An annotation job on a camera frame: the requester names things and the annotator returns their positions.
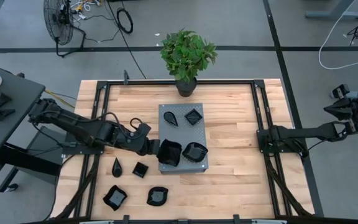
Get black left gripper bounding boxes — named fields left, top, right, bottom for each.
left=116, top=122, right=162, bottom=157

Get yellow cable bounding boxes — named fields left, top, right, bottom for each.
left=0, top=59, right=76, bottom=110

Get black leaf-shaped plate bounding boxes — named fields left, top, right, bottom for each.
left=146, top=186, right=170, bottom=207
left=181, top=142, right=209, bottom=164

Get black aluminium table frame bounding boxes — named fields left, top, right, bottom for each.
left=53, top=79, right=325, bottom=222

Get black teardrop plate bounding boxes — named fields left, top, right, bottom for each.
left=111, top=157, right=123, bottom=179
left=163, top=111, right=179, bottom=127

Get small black square plate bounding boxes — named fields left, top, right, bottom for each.
left=184, top=108, right=204, bottom=126
left=131, top=161, right=150, bottom=179

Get green potted plant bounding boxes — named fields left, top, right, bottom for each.
left=159, top=28, right=219, bottom=98

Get white cable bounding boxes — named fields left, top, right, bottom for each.
left=318, top=0, right=358, bottom=70

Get long black cable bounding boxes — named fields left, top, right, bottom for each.
left=106, top=0, right=147, bottom=80

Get black coiled cable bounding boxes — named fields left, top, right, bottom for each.
left=116, top=7, right=134, bottom=35

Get black floor fan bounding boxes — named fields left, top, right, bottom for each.
left=43, top=0, right=86, bottom=58

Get tangled cables and plugs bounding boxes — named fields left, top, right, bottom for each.
left=68, top=0, right=104, bottom=19

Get black wavy square plate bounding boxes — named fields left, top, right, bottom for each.
left=102, top=184, right=129, bottom=212
left=156, top=139, right=183, bottom=167

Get black spare gripper finger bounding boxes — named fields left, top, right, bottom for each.
left=0, top=108, right=17, bottom=121
left=0, top=92, right=14, bottom=110

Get grey perforated metal shelf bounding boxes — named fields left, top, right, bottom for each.
left=157, top=103, right=210, bottom=174

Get black side table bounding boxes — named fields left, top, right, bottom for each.
left=0, top=63, right=71, bottom=198

